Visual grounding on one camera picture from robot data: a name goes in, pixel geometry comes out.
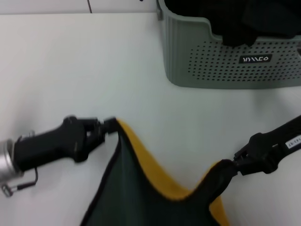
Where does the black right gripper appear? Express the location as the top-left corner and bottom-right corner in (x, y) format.
(232, 115), (301, 177)

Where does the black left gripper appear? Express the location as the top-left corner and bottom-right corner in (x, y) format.
(13, 114), (119, 174)

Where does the yellow green towel black edge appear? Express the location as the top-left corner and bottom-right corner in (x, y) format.
(79, 117), (238, 226)

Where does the grey-green perforated storage box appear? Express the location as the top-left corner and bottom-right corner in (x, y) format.
(157, 0), (301, 89)

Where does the black cloth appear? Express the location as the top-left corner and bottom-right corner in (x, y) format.
(164, 0), (301, 48)

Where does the left arm cable with connector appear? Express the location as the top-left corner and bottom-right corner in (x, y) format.
(1, 130), (40, 198)

